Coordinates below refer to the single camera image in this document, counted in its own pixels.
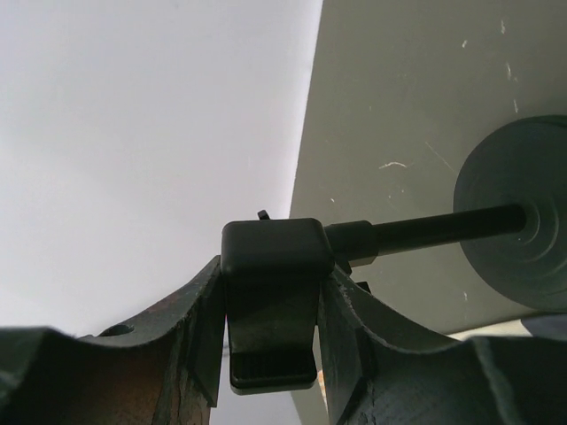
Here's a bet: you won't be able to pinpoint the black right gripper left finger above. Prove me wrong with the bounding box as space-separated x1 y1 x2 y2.
1 257 221 424

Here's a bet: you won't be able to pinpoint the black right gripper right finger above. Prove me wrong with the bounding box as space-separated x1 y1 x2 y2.
318 270 566 424

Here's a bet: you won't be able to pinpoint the black phone stand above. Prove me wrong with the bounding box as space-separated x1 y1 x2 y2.
221 115 566 393

